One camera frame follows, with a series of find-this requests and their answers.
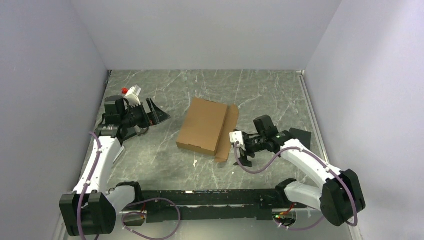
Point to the brown cardboard box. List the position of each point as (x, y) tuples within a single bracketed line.
[(206, 128)]

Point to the black handled claw hammer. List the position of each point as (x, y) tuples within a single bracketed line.
[(142, 131)]

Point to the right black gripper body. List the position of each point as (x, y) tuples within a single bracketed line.
[(253, 145)]

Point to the right black rectangular pad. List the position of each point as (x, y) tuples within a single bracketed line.
[(305, 137)]

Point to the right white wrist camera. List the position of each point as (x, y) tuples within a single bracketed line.
[(236, 139)]

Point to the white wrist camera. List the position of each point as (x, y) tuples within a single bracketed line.
[(132, 95), (236, 139)]

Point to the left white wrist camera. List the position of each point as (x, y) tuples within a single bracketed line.
[(132, 95)]

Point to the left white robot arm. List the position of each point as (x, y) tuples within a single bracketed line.
[(88, 210)]

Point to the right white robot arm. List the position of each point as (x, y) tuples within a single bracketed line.
[(338, 193)]

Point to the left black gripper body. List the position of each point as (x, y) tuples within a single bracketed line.
[(138, 117)]

